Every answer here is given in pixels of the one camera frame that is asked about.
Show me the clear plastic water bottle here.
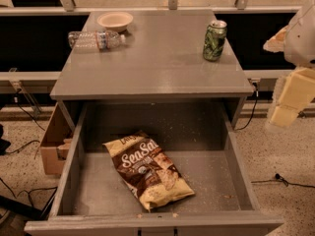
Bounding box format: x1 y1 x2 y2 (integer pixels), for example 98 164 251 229
68 29 126 51

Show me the brown cardboard box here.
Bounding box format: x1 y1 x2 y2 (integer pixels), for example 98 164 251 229
39 104 73 175

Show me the black floor cable right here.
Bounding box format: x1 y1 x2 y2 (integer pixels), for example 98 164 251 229
251 172 315 189

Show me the brown sea salt chip bag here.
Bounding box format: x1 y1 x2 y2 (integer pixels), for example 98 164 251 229
103 131 195 211

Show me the beige paper bowl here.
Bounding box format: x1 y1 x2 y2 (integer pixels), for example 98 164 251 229
96 12 133 32

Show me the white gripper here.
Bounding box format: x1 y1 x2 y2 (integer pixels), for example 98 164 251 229
263 0 315 132

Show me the open grey top drawer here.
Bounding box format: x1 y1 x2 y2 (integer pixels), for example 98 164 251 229
26 100 283 236

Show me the black floor cables left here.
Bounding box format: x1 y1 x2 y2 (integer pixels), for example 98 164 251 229
0 88 59 214

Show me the green soda can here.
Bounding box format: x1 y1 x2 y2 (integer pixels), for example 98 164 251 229
203 20 227 62

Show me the black power cable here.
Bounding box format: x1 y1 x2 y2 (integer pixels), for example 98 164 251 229
234 81 260 132

